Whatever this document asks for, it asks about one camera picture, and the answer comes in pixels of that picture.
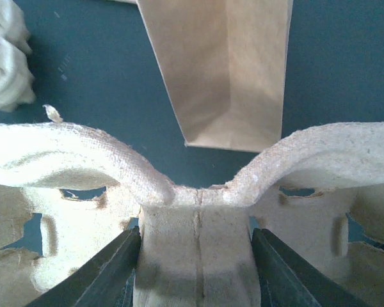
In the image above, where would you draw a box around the brown pulp cup carrier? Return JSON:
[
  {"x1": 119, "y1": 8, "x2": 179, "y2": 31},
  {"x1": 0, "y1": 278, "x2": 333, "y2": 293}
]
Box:
[
  {"x1": 0, "y1": 107, "x2": 384, "y2": 306},
  {"x1": 0, "y1": 1, "x2": 35, "y2": 112}
]

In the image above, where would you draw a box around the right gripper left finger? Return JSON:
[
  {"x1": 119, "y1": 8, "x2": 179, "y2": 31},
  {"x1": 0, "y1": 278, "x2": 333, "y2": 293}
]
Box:
[{"x1": 28, "y1": 226, "x2": 141, "y2": 307}]

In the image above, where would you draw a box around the brown paper bag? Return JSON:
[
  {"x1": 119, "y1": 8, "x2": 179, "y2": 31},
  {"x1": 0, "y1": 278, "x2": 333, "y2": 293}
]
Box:
[{"x1": 138, "y1": 0, "x2": 292, "y2": 152}]

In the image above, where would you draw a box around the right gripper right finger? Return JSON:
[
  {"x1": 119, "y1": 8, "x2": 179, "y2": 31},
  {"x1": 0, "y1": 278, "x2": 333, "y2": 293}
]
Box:
[{"x1": 252, "y1": 228, "x2": 367, "y2": 307}]

